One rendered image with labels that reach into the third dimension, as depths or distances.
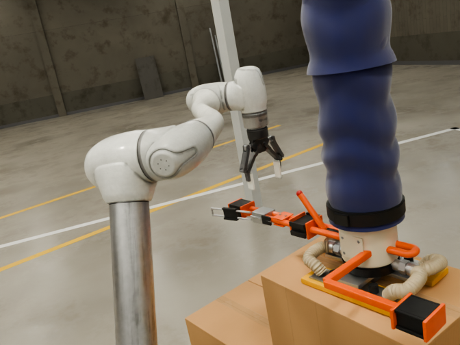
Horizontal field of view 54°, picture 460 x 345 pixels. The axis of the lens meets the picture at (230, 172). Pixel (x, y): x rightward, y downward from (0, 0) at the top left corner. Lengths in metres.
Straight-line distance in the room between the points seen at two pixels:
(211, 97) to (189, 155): 0.54
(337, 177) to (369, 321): 0.40
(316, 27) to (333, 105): 0.20
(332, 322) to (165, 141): 0.73
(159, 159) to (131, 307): 0.36
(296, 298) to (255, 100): 0.66
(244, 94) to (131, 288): 0.76
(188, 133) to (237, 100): 0.52
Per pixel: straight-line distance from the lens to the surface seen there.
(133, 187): 1.12
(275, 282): 1.56
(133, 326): 1.15
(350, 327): 1.38
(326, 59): 1.23
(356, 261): 1.34
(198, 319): 2.20
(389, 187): 1.32
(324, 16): 1.22
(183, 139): 1.05
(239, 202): 1.85
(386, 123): 1.28
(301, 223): 1.58
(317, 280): 1.49
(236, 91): 1.56
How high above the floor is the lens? 1.73
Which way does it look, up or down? 16 degrees down
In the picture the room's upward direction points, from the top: 10 degrees counter-clockwise
